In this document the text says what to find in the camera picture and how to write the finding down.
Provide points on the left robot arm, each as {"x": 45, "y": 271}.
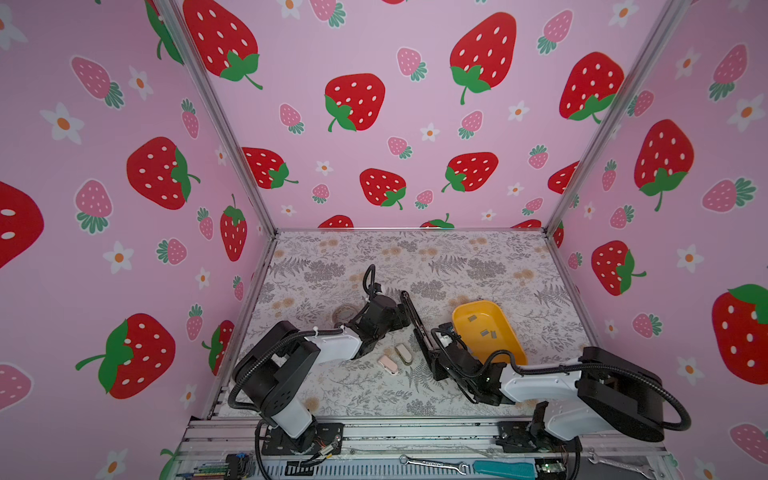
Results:
{"x": 267, "y": 379}

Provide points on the clear tape roll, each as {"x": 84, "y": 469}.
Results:
{"x": 344, "y": 313}

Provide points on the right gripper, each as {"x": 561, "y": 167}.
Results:
{"x": 438, "y": 349}

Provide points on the yellow plastic tray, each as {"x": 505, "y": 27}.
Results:
{"x": 485, "y": 329}

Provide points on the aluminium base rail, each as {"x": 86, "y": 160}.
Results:
{"x": 370, "y": 449}

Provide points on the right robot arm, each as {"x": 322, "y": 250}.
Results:
{"x": 596, "y": 392}

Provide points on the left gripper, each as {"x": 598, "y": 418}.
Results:
{"x": 397, "y": 322}

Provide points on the teal handled tool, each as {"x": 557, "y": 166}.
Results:
{"x": 509, "y": 470}

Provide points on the black stapler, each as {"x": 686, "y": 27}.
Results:
{"x": 429, "y": 349}

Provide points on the silver wrench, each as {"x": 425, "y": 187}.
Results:
{"x": 645, "y": 471}
{"x": 461, "y": 468}

